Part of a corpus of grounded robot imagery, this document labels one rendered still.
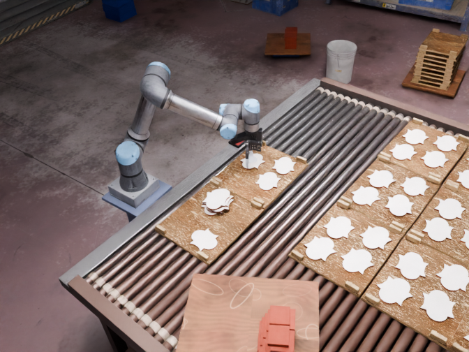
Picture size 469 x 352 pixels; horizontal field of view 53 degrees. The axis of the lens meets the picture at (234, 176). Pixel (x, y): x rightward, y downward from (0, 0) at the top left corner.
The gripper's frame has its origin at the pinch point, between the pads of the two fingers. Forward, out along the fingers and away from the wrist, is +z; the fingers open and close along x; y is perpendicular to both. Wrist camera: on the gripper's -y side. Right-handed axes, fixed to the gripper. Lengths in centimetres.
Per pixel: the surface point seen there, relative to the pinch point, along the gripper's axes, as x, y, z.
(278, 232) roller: -41.1, 20.1, 9.1
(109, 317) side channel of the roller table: -97, -42, 9
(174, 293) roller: -80, -20, 11
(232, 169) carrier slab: -1.5, -8.8, 6.4
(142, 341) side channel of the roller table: -105, -25, 9
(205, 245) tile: -55, -11, 7
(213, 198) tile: -29.9, -12.9, 1.7
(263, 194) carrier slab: -18.7, 10.4, 6.7
